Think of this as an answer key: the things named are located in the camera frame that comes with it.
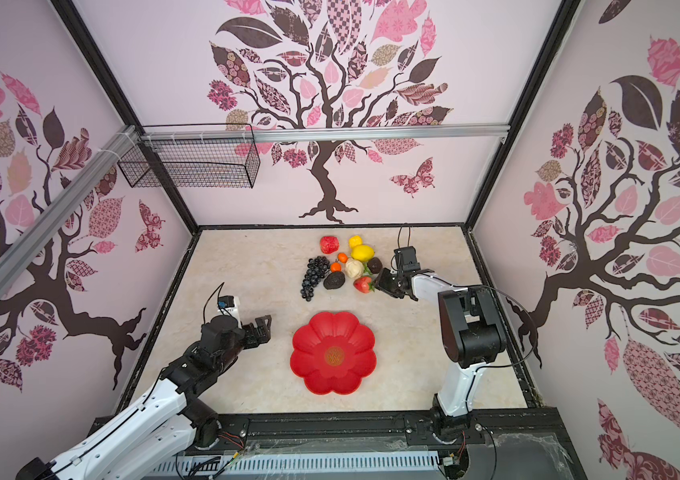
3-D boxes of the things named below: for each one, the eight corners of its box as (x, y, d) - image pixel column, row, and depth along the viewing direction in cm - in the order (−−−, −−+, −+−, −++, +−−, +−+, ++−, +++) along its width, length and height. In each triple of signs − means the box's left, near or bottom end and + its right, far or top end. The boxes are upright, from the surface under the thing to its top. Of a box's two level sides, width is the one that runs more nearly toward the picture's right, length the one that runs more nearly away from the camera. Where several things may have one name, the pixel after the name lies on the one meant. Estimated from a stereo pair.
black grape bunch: (298, 298, 101) (296, 292, 98) (312, 260, 111) (311, 253, 108) (317, 302, 100) (316, 296, 97) (329, 263, 111) (329, 256, 108)
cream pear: (341, 273, 106) (341, 268, 103) (350, 262, 109) (350, 256, 106) (356, 281, 103) (356, 276, 101) (365, 269, 107) (365, 264, 104)
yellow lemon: (349, 261, 111) (349, 254, 108) (356, 247, 116) (356, 241, 113) (367, 267, 109) (368, 261, 106) (374, 253, 114) (375, 247, 111)
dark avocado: (330, 294, 102) (330, 288, 99) (322, 284, 104) (321, 278, 101) (346, 283, 104) (346, 277, 101) (338, 274, 107) (337, 268, 104)
